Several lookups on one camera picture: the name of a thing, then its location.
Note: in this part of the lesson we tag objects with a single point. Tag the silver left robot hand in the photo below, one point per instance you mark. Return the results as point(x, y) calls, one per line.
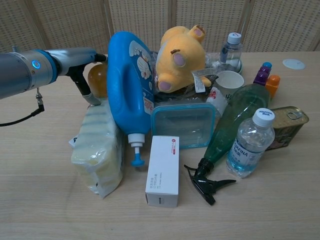
point(75, 65)

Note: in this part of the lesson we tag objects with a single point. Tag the amber round bottle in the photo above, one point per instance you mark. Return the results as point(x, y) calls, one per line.
point(98, 79)

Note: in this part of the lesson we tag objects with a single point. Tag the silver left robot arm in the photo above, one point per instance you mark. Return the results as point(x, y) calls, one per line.
point(20, 72)

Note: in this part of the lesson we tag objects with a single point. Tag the blue detergent bottle with pump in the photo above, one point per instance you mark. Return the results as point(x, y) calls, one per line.
point(130, 95)

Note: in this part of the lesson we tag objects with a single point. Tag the pack of yellow sponges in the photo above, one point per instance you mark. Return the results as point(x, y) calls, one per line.
point(100, 150)

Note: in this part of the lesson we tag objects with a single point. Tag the folding perforated screen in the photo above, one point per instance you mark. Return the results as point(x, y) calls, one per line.
point(160, 22)

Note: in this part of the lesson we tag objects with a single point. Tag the yellow plush bear toy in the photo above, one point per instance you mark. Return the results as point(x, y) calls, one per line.
point(180, 57)

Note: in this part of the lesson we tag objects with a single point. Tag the clear container with teal rim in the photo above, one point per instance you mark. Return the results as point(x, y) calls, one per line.
point(183, 125)

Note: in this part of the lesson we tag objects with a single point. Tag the white cardboard box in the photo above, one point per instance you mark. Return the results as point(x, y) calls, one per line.
point(163, 170)

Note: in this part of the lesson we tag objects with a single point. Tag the small bottle with red label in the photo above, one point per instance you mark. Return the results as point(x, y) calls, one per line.
point(218, 98)

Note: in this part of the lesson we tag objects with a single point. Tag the white paper cup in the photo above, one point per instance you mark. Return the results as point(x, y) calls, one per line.
point(228, 80)

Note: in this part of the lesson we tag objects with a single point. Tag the clear water bottle white cap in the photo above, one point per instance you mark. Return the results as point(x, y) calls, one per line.
point(232, 53)

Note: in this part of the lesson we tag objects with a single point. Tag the green spray bottle black trigger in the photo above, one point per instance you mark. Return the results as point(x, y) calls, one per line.
point(237, 120)

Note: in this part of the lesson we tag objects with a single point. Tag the purple bottle blue cap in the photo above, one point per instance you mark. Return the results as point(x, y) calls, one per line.
point(262, 73)

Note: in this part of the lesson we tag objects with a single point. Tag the water bottle with blue liquid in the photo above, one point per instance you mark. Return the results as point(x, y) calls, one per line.
point(250, 147)

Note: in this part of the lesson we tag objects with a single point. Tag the orange bottle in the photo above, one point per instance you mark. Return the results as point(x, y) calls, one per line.
point(273, 85)

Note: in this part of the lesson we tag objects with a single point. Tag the white round table cap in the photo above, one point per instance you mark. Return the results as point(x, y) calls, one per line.
point(294, 63)

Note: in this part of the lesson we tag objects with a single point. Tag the metal luncheon meat can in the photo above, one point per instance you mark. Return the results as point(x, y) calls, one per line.
point(287, 125)

